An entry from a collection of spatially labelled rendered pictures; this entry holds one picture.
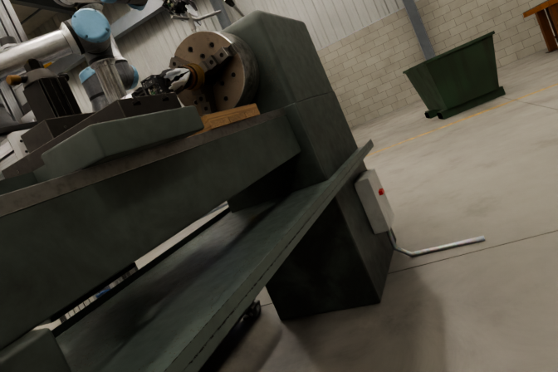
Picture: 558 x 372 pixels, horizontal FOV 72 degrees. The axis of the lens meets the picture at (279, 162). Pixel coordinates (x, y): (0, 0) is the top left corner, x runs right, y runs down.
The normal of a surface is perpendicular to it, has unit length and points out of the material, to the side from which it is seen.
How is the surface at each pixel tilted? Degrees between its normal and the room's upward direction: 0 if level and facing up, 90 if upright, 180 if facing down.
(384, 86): 90
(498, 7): 90
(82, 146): 90
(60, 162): 90
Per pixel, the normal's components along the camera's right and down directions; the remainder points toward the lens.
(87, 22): 0.48, -0.15
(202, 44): -0.38, 0.24
